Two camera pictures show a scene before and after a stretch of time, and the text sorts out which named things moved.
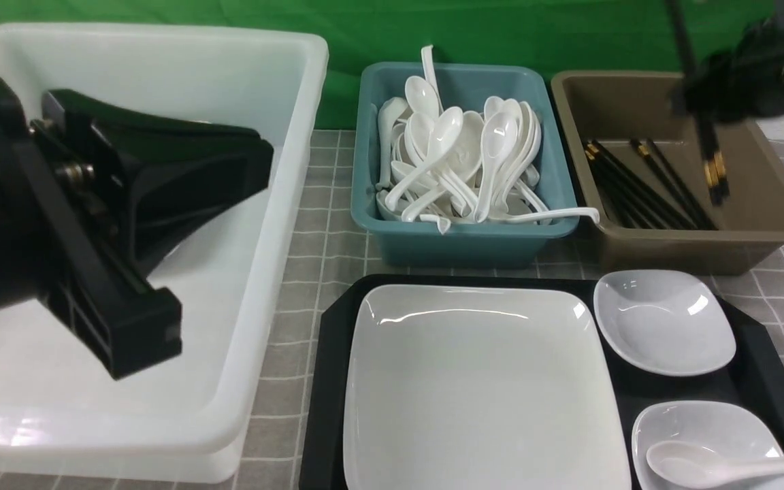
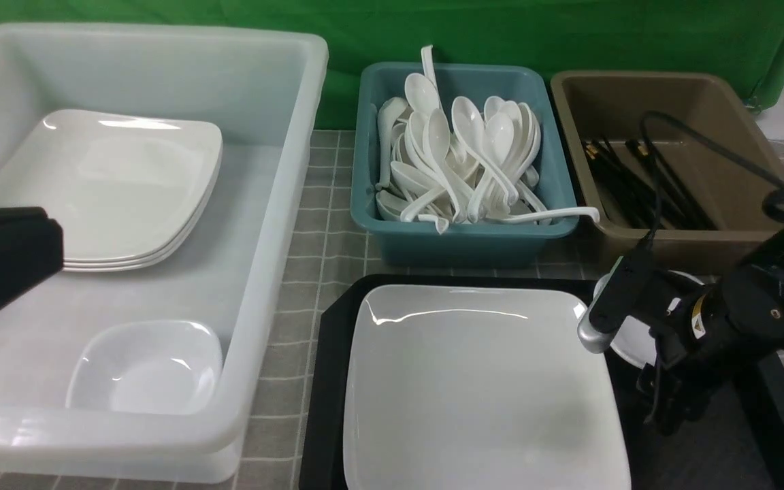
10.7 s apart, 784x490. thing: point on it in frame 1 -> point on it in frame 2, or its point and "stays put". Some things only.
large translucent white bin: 33,397 stays put
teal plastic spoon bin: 397,243 stays put
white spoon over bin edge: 593,211 stays put
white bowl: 718,427 -> 147,367
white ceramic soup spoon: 695,465 -> 469,129
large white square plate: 478,387 stays put
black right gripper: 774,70 -> 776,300
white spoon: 386,109 stays put
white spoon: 444,133 -> 439,131
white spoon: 427,52 stays put
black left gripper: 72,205 -> 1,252
